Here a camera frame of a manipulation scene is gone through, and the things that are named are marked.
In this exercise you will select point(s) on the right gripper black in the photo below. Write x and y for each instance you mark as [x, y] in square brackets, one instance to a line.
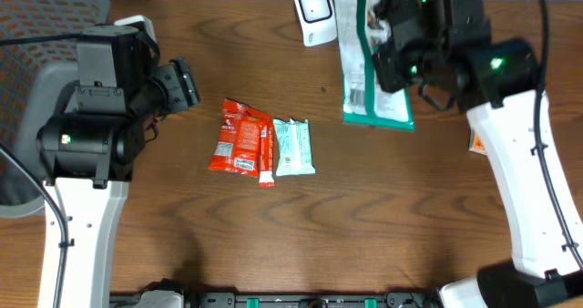
[387, 60]

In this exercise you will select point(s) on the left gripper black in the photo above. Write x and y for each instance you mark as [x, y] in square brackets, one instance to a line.
[187, 91]

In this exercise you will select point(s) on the green white wipes pack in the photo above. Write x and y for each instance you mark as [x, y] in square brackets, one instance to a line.
[364, 101]

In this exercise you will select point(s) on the red snack bag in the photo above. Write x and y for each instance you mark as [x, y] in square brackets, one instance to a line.
[239, 146]

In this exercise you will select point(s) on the small orange box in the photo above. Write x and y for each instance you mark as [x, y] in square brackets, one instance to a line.
[475, 144]

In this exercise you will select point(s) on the light teal snack pack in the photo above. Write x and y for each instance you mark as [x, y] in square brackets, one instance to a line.
[295, 149]

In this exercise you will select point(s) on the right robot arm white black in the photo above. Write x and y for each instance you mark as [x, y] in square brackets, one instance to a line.
[499, 89]

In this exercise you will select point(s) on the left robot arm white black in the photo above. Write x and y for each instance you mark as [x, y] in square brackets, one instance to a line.
[90, 155]

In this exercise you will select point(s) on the grey plastic shopping basket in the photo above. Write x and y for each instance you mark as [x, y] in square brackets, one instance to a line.
[32, 77]

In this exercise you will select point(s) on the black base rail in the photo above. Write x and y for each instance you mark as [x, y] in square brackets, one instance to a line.
[170, 299]

